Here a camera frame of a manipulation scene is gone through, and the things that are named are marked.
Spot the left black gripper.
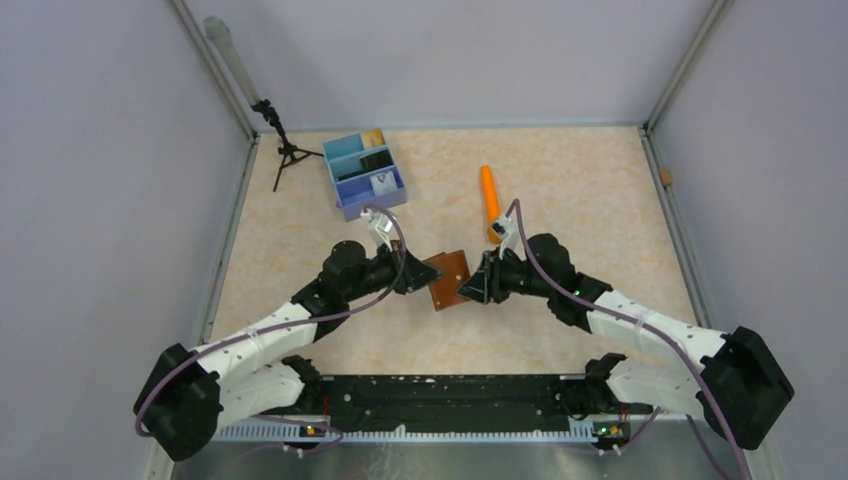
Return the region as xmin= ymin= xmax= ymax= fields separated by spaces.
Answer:
xmin=344 ymin=239 xmax=444 ymax=303

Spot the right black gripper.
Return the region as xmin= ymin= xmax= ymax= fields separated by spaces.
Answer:
xmin=456 ymin=246 xmax=553 ymax=305

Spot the brown leather card holder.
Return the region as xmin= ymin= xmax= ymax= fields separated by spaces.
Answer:
xmin=424 ymin=250 xmax=470 ymax=312

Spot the silver card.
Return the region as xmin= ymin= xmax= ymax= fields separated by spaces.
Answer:
xmin=369 ymin=170 xmax=399 ymax=196

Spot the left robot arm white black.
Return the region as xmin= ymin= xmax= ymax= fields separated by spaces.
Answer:
xmin=133 ymin=240 xmax=443 ymax=461

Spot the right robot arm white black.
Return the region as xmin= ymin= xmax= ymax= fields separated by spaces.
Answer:
xmin=457 ymin=233 xmax=795 ymax=451

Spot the black card in tray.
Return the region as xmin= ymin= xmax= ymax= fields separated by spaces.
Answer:
xmin=337 ymin=150 xmax=394 ymax=181

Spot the gold card in tray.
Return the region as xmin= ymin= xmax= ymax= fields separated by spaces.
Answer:
xmin=360 ymin=128 xmax=386 ymax=150

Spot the orange cylinder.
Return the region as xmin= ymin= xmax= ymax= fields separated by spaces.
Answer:
xmin=480 ymin=165 xmax=501 ymax=244

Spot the blue compartment tray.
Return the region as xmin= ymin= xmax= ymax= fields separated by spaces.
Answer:
xmin=322 ymin=131 xmax=408 ymax=222

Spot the small black tripod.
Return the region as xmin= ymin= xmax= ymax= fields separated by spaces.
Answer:
xmin=251 ymin=99 xmax=324 ymax=192

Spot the small tan block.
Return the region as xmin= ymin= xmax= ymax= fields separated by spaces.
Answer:
xmin=658 ymin=168 xmax=673 ymax=188

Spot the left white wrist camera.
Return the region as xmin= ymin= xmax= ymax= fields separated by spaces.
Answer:
xmin=360 ymin=208 xmax=395 ymax=249

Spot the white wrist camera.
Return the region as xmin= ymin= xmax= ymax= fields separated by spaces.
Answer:
xmin=360 ymin=208 xmax=395 ymax=249
xmin=490 ymin=214 xmax=520 ymax=259

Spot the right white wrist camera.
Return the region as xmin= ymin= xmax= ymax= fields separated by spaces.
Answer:
xmin=490 ymin=214 xmax=520 ymax=259

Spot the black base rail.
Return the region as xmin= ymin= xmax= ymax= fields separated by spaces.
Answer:
xmin=258 ymin=372 xmax=654 ymax=437

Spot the white cable duct strip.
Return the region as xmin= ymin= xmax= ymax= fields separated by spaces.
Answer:
xmin=213 ymin=420 xmax=598 ymax=444

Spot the grey tube on frame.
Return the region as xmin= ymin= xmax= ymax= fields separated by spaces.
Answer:
xmin=202 ymin=16 xmax=262 ymax=108

